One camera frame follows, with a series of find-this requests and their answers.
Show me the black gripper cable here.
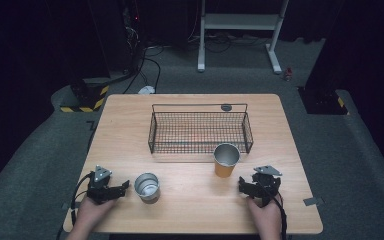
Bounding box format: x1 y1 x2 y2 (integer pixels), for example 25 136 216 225
69 172 95 228
263 186 288 240

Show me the grey tape piece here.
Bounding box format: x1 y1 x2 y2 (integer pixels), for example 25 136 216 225
61 201 81 211
302 196 325 207

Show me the yellow black striped stand base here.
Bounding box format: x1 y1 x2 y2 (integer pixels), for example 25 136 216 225
59 77 111 114

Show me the white power adapter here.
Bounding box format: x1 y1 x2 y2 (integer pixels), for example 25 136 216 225
137 85 156 96

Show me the white metal stand frame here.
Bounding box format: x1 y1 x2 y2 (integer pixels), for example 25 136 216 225
196 0 290 75

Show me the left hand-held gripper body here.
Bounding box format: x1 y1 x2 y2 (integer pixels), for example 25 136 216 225
86 165 115 205

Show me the person's left hand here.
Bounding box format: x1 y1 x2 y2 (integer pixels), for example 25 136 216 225
74 196 115 235

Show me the person's right hand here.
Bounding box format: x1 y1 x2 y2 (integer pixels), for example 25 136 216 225
245 195 283 238

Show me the dark equipment rack with wires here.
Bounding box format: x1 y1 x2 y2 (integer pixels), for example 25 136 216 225
121 0 146 75

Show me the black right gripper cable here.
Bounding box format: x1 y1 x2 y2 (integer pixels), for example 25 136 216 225
263 186 288 240

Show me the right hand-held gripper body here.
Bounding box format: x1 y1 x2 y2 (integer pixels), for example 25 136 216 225
251 165 283 208

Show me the tangle of floor cables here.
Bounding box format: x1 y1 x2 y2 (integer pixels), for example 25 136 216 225
186 30 272 54

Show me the orange cup with metal inside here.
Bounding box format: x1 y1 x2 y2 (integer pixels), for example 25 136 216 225
212 142 241 179

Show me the black wire basket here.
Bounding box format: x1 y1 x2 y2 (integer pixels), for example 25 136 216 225
147 103 255 155

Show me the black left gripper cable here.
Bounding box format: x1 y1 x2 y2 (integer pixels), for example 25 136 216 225
69 172 95 228

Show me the black stand base yellow mark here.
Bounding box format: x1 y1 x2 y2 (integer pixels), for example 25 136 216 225
297 86 350 116

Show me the black floor cable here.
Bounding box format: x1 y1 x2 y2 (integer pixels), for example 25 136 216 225
122 45 165 95

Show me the silver metal cup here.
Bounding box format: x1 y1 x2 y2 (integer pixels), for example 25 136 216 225
133 171 161 203

